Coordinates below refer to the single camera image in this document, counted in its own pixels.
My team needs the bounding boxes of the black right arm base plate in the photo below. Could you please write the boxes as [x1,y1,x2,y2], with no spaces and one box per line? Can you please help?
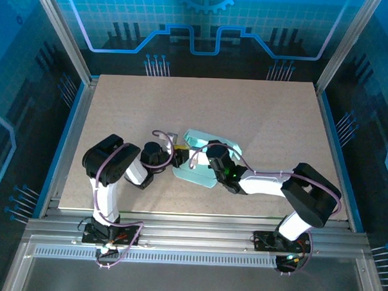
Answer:
[251,229,313,254]

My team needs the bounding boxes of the aluminium frame side rail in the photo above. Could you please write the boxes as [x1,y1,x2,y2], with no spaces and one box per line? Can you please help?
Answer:
[308,84,364,232]
[37,74,100,221]

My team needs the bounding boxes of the coloured wire bundle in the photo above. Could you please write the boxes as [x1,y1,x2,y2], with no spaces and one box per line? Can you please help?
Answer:
[275,252,306,276]
[95,233,128,258]

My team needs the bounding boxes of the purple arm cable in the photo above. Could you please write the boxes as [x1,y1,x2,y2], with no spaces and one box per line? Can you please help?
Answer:
[90,126,177,273]
[183,142,345,279]

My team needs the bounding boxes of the aluminium frame post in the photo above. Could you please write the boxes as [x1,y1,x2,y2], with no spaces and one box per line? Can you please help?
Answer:
[313,0,383,98]
[26,0,103,86]

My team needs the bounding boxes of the slotted grey cable duct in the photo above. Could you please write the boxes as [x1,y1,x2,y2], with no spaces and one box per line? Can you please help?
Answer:
[33,246,282,268]

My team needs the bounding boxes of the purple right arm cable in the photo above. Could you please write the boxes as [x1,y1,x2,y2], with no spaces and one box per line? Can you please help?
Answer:
[183,142,345,279]

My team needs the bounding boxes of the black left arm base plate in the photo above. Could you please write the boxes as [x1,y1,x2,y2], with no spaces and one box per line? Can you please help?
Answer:
[81,222,143,247]

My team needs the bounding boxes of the grey metal lower shelf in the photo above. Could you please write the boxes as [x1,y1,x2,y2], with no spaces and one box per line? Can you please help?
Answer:
[0,239,388,291]

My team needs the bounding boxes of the aluminium frame cross rail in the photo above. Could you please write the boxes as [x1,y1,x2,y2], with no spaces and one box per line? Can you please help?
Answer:
[25,207,372,261]

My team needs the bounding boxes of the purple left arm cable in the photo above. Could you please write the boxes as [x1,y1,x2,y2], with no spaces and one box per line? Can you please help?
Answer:
[90,126,177,273]

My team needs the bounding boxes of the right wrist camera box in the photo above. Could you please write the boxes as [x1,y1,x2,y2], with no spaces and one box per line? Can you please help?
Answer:
[191,151,210,170]

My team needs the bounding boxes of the light teal paper box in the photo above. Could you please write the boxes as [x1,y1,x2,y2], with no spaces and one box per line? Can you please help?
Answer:
[172,127,245,190]

